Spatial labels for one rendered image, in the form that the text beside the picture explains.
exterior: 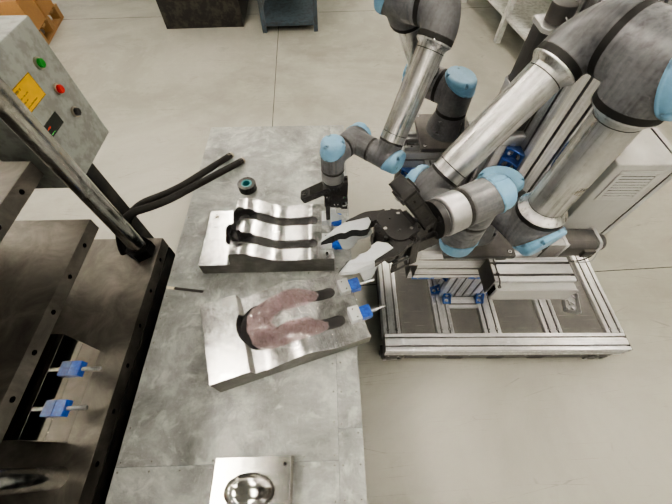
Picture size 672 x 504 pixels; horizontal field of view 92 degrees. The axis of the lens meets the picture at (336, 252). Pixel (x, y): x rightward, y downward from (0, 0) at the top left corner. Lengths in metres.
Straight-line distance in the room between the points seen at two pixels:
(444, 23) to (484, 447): 1.81
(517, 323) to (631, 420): 0.74
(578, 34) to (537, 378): 1.79
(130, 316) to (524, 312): 1.88
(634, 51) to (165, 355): 1.34
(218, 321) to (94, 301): 0.55
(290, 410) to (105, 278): 0.88
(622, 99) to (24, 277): 1.49
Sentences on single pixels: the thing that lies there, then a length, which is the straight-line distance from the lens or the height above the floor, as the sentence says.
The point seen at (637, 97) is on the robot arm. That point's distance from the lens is 0.73.
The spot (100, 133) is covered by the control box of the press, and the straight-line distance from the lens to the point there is 1.58.
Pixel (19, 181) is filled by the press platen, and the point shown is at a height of 1.28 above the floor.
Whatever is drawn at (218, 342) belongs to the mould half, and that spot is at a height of 0.91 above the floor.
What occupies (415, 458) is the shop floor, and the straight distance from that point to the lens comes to 1.93.
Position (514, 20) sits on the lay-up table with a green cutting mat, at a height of 0.26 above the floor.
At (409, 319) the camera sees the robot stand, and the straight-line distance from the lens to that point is 1.84.
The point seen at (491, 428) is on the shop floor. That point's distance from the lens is 2.06.
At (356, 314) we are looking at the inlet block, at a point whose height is 0.88.
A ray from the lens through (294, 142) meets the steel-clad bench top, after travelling 1.75.
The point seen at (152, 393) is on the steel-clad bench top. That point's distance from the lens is 1.24.
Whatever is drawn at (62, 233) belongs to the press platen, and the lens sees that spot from 1.37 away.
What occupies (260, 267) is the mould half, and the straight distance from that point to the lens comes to 1.25.
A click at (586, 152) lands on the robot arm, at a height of 1.47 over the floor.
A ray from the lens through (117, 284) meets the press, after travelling 1.49.
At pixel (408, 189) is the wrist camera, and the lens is 0.49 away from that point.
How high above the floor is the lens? 1.89
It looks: 57 degrees down
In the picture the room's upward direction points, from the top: straight up
